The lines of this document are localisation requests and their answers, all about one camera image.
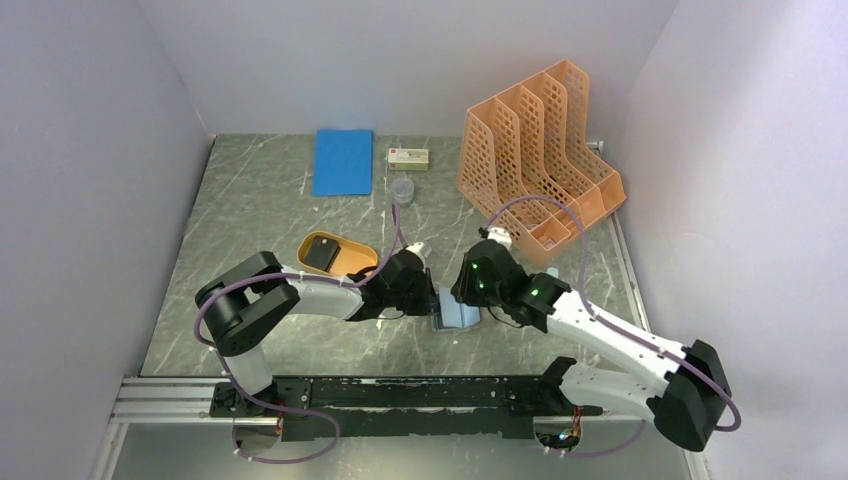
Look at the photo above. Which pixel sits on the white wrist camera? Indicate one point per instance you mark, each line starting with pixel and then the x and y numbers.
pixel 421 249
pixel 497 234

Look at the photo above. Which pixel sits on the grey card holder wallet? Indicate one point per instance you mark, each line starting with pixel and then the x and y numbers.
pixel 450 315

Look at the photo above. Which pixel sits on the small clear plastic cup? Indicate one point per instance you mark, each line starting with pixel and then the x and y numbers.
pixel 403 191

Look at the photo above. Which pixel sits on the orange oval tray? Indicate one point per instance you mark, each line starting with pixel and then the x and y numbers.
pixel 351 259

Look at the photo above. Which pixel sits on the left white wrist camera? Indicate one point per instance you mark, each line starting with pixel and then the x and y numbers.
pixel 421 249

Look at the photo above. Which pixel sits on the blue notebook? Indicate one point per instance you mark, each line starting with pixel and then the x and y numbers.
pixel 343 163

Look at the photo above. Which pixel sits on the small red white box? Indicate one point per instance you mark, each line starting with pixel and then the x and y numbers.
pixel 407 159

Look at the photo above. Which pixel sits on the black card in tray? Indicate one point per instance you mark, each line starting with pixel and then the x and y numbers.
pixel 322 253

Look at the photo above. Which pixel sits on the orange mesh file organizer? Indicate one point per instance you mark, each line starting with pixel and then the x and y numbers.
pixel 528 144

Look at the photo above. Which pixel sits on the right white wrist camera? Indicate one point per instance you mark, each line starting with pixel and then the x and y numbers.
pixel 497 234

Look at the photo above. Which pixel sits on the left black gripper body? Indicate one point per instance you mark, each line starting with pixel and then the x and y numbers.
pixel 416 299

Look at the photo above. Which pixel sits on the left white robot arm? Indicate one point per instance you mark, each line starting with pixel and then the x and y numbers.
pixel 245 304

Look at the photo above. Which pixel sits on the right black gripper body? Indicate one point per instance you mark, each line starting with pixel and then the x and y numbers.
pixel 473 292

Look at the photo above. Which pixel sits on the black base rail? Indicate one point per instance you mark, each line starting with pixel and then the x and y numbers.
pixel 319 407

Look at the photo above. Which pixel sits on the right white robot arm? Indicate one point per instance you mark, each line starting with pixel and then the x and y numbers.
pixel 682 390

